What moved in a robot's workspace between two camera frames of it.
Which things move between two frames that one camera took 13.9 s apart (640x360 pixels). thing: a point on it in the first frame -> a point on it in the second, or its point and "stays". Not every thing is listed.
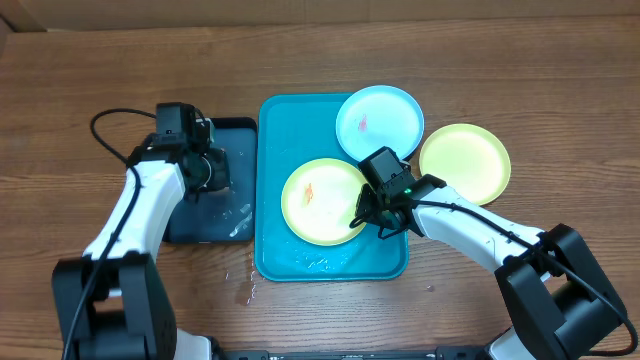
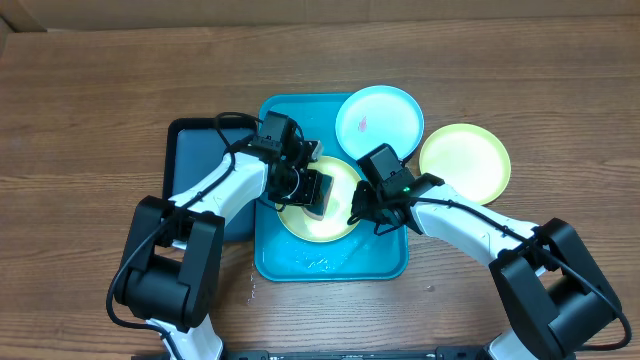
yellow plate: x=469 y=159 stays
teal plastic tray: x=294 y=129 stays
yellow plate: x=319 y=200 stays
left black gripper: x=221 y=178 -> x=305 y=198
